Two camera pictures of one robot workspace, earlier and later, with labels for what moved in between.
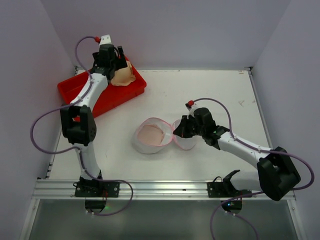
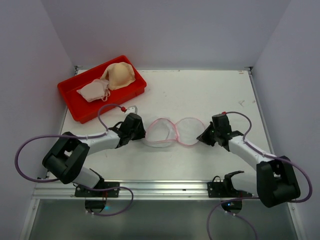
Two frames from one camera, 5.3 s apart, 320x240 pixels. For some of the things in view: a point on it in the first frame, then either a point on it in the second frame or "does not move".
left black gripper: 120,61 → 137,129
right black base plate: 225,189 does not move
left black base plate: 98,189 does not move
